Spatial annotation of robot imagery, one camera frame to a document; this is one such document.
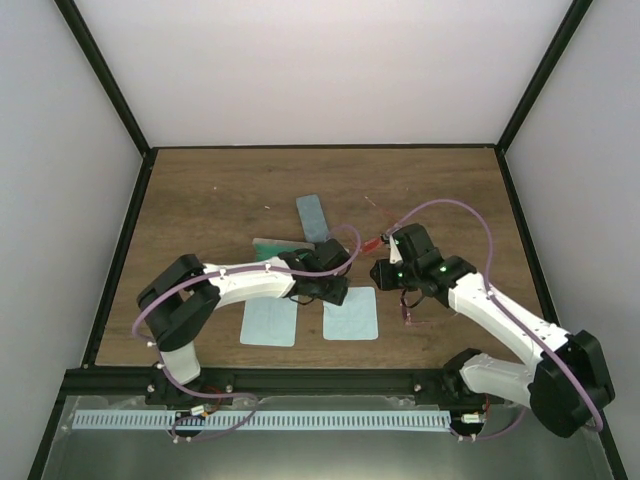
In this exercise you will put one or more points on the pink sunglasses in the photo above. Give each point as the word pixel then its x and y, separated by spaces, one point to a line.
pixel 407 309

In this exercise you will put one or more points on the green glasses case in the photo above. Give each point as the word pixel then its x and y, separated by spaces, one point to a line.
pixel 266 248

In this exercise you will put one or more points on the black aluminium frame rail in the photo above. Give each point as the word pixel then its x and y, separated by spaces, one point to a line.
pixel 428 386

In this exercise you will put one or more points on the light blue cloth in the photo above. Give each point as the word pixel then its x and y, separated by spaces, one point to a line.
pixel 269 322
pixel 355 320

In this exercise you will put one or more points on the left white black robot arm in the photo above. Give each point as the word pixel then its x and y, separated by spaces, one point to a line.
pixel 176 305

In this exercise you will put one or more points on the closed blue-grey glasses case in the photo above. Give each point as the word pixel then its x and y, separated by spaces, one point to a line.
pixel 313 221

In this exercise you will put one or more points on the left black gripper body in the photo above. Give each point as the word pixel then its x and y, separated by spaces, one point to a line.
pixel 330 294

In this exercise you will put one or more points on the light blue slotted cable duct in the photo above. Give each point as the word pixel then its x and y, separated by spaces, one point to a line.
pixel 410 421

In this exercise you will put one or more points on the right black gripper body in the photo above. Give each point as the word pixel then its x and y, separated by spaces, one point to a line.
pixel 389 281

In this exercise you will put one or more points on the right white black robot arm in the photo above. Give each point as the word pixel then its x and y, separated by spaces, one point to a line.
pixel 562 378

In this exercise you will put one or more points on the red sunglasses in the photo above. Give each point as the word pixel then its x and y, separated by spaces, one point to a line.
pixel 369 246

